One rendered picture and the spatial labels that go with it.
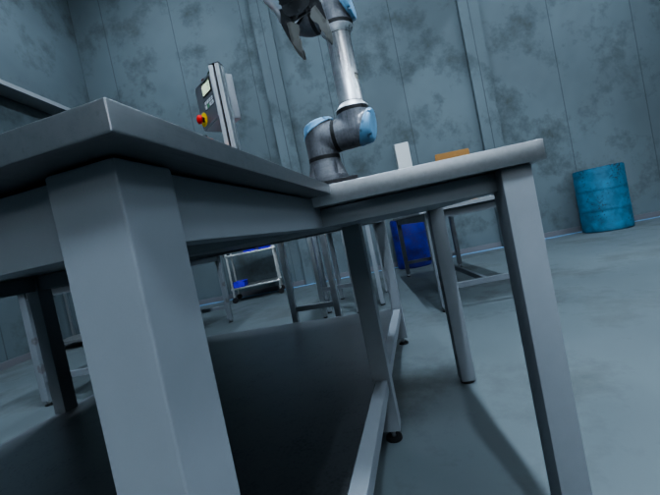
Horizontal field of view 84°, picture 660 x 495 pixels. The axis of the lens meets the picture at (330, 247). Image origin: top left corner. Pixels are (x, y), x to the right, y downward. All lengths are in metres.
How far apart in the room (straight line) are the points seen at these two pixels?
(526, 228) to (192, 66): 6.90
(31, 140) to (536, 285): 0.79
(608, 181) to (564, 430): 5.72
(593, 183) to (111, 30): 8.13
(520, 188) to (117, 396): 0.74
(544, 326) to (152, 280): 0.74
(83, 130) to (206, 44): 7.17
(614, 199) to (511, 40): 2.93
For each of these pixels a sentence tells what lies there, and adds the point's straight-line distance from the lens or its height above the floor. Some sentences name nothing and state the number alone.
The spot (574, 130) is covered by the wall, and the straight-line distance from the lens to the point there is 7.24.
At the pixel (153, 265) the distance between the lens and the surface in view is 0.29.
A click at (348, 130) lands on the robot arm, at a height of 1.07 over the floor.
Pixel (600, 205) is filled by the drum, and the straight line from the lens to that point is 6.50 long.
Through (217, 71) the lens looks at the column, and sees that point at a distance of 1.69.
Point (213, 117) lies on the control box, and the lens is 1.67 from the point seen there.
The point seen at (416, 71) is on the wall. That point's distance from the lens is 6.78.
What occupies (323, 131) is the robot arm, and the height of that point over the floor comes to 1.09.
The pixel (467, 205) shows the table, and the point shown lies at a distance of 2.88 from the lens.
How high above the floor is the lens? 0.73
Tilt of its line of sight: 2 degrees down
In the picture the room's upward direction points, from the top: 12 degrees counter-clockwise
